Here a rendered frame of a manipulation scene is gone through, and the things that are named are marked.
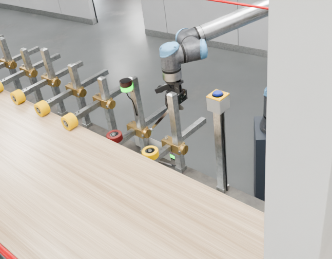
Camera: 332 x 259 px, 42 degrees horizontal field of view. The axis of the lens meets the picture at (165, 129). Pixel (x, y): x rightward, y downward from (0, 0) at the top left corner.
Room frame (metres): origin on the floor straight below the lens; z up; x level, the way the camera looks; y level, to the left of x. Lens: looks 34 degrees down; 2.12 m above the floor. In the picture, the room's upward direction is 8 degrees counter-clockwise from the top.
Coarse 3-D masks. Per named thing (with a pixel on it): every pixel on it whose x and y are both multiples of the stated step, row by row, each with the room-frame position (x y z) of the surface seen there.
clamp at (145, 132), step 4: (128, 124) 1.92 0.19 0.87; (132, 124) 1.92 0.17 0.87; (128, 128) 1.92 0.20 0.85; (132, 128) 1.89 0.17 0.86; (136, 128) 1.87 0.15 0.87; (144, 128) 1.86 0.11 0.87; (136, 132) 1.87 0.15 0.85; (140, 132) 1.85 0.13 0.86; (144, 132) 1.84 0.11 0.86; (148, 132) 1.85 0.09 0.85; (140, 136) 1.85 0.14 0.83; (144, 136) 1.83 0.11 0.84; (148, 136) 1.85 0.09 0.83
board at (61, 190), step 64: (0, 128) 2.02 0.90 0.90; (64, 128) 1.92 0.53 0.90; (0, 192) 1.48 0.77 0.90; (64, 192) 1.41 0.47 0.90; (128, 192) 1.36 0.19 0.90; (192, 192) 1.30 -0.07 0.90; (64, 256) 1.06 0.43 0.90; (128, 256) 1.02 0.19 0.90; (192, 256) 0.98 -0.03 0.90; (256, 256) 0.94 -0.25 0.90
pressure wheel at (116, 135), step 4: (108, 132) 1.82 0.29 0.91; (112, 132) 1.82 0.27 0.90; (116, 132) 1.81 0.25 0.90; (120, 132) 1.81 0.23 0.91; (108, 136) 1.78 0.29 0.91; (112, 136) 1.78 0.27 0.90; (116, 136) 1.77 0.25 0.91; (120, 136) 1.78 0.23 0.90; (112, 140) 1.76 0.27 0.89; (116, 140) 1.76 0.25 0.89; (120, 140) 1.77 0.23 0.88
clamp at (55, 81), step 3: (42, 75) 2.47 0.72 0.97; (42, 78) 2.45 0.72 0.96; (45, 78) 2.43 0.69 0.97; (48, 78) 2.41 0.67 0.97; (54, 78) 2.40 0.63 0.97; (57, 78) 2.41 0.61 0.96; (48, 81) 2.41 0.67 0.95; (51, 81) 2.38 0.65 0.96; (54, 81) 2.37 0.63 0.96; (57, 81) 2.39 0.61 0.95; (60, 81) 2.40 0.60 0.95; (48, 84) 2.42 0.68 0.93; (51, 84) 2.39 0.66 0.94; (54, 84) 2.37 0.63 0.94; (57, 84) 2.38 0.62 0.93
